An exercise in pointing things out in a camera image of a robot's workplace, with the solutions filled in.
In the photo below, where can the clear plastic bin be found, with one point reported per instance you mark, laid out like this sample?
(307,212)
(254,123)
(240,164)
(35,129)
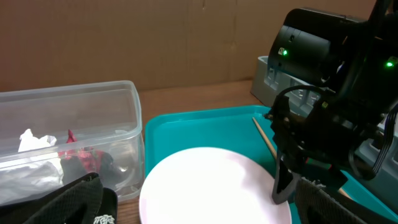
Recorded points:
(38,124)

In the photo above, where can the red snack wrapper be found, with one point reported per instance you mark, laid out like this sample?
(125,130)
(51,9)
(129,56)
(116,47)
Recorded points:
(90,158)

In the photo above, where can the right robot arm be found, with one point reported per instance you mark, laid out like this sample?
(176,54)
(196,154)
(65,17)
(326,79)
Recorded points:
(339,53)

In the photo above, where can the wooden chopstick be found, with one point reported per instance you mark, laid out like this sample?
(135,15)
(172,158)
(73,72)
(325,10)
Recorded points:
(265,138)
(342,192)

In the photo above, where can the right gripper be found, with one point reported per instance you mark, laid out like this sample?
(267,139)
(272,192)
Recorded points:
(338,134)

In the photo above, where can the large white plate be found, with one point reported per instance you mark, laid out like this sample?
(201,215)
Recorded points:
(210,185)

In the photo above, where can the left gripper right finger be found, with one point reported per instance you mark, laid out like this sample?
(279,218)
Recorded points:
(317,205)

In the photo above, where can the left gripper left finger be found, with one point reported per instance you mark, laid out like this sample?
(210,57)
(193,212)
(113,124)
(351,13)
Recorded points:
(85,200)

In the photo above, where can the grey dishwasher rack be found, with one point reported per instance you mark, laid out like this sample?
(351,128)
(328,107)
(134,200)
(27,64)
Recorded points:
(268,83)

